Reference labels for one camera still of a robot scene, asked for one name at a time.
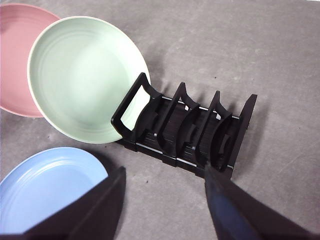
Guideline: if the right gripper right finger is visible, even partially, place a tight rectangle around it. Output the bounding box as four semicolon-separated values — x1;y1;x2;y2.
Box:
204;163;316;240

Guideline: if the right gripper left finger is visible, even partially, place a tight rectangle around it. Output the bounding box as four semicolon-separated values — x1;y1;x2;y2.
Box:
19;166;127;240

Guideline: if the light blue plate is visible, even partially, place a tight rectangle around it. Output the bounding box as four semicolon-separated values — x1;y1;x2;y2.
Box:
0;146;109;235

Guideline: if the light green plate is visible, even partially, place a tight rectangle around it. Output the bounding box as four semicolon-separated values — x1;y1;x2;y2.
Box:
26;15;152;145

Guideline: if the pink plate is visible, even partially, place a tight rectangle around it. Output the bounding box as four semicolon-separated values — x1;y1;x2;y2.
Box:
0;4;62;118

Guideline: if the black plastic dish rack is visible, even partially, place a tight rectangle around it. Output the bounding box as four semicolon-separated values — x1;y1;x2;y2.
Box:
110;72;258;182

